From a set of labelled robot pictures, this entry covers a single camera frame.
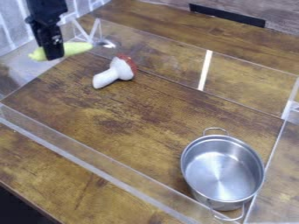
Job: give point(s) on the clear acrylic barrier wall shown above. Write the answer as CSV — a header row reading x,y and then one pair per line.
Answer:
x,y
90,155

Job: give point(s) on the stainless steel pot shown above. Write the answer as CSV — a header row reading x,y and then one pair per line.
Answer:
x,y
224,173

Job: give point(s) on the clear acrylic triangle bracket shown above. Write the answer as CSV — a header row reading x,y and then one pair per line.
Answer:
x,y
92,36

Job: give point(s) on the red and white toy mushroom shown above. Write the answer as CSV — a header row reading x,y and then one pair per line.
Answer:
x,y
121,70

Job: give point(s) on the black strip on table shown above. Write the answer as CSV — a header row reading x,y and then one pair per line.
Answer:
x,y
246,20

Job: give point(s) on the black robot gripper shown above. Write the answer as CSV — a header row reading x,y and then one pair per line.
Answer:
x,y
44,16

